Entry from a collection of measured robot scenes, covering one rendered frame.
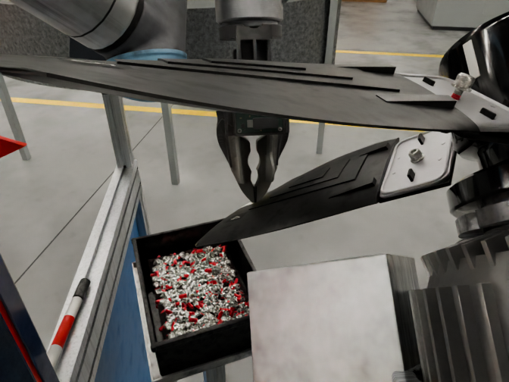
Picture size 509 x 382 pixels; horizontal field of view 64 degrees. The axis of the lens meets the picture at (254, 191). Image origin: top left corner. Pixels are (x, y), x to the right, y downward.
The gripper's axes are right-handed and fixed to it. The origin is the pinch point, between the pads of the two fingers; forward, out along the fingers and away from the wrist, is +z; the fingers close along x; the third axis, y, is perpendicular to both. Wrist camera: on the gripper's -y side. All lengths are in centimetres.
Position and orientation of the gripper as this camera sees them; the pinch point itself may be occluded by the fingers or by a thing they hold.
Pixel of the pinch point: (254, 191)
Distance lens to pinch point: 53.9
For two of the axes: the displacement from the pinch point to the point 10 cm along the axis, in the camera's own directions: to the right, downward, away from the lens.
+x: 10.0, -0.6, 0.7
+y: 0.9, 2.9, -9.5
